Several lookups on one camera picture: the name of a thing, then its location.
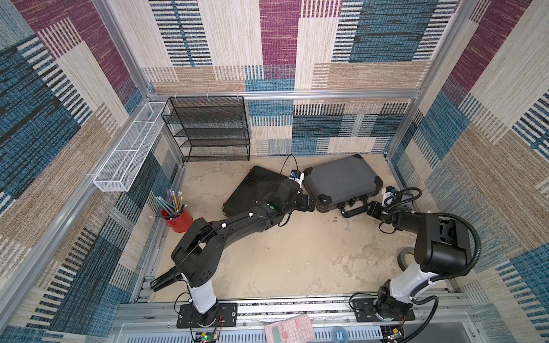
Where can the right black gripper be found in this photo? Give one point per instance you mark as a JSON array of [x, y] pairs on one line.
[[369, 210]]

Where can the grey poker set case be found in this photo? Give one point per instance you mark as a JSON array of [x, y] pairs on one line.
[[336, 183]]

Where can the red pencil cup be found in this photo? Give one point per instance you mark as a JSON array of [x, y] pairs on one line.
[[179, 224]]

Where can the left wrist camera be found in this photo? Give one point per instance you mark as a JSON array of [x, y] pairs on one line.
[[297, 176]]

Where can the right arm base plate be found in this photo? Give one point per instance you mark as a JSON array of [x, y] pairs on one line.
[[387, 310]]

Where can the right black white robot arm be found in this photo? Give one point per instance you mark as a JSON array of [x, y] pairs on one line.
[[446, 247]]

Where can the black stapler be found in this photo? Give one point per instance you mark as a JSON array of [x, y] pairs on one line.
[[172, 276]]

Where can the black poker set case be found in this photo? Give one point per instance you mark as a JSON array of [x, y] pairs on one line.
[[257, 184]]

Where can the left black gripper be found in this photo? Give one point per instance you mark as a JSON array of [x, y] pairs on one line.
[[305, 204]]

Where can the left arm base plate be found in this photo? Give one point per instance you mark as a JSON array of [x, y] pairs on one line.
[[224, 313]]

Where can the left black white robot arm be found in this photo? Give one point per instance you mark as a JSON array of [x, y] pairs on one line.
[[198, 254]]

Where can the pink calculator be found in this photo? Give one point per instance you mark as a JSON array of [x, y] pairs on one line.
[[297, 329]]

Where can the blue tape roll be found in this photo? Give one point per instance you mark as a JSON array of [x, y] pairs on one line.
[[340, 335]]

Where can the black mesh shelf rack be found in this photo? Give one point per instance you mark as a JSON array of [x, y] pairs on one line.
[[209, 128]]

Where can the bundle of coloured pencils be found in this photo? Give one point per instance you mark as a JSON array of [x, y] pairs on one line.
[[172, 204]]

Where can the white wire mesh basket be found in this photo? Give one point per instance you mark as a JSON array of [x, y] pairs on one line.
[[126, 160]]

